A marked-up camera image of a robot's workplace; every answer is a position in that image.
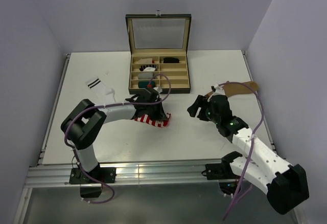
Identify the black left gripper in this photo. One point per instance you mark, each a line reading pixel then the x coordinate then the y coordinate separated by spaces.
pixel 160 113

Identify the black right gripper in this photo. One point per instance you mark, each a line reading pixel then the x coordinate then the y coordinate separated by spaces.
pixel 199 102

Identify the red white striped sock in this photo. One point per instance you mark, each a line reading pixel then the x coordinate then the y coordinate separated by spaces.
pixel 156 123

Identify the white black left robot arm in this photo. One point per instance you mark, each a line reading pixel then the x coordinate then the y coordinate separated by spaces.
pixel 84 123

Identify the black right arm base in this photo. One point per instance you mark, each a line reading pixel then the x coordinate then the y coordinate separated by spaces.
pixel 221 172

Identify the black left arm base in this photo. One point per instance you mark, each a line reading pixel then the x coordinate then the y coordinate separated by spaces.
pixel 106 175

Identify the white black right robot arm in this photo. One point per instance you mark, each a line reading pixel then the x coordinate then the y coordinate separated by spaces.
pixel 284 184

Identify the rolled teal sock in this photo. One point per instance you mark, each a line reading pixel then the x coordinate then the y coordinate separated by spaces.
pixel 145 84

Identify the rolled grey sock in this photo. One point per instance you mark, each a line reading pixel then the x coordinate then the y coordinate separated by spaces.
pixel 146 75

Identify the rolled black white sock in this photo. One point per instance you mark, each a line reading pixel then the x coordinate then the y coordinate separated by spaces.
pixel 148 68

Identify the brown ribbed sock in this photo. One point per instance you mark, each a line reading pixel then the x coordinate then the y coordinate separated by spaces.
pixel 232 89

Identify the white sock black stripes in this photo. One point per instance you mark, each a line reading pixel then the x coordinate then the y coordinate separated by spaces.
pixel 105 93

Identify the black compartment storage box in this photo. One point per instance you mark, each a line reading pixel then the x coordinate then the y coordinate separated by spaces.
pixel 152 37

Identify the aluminium table frame rail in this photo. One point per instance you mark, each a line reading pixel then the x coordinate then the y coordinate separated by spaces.
pixel 143 173

